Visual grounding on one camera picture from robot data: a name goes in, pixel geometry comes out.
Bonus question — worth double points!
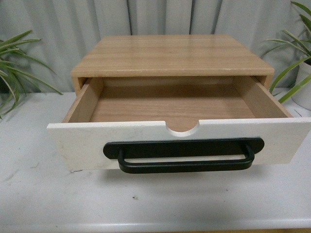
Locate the white front wooden drawer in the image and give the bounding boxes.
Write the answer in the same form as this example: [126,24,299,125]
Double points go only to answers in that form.
[48,76,311,171]

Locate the wooden drawer cabinet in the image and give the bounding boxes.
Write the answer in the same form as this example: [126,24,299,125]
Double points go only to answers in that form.
[70,34,274,93]

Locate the left green leafy plant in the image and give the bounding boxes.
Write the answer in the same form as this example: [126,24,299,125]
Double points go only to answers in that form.
[0,30,62,117]

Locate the green leafy plant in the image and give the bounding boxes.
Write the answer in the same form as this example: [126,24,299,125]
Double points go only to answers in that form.
[264,1,311,93]
[0,30,62,117]

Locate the white plant pot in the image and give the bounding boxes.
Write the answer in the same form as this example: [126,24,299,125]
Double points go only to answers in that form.
[292,56,311,109]

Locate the right green leafy plant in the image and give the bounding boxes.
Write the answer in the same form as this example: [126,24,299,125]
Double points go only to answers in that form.
[264,1,311,93]

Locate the black metal drawer handle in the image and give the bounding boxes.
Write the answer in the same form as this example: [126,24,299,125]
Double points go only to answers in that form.
[103,137,265,174]

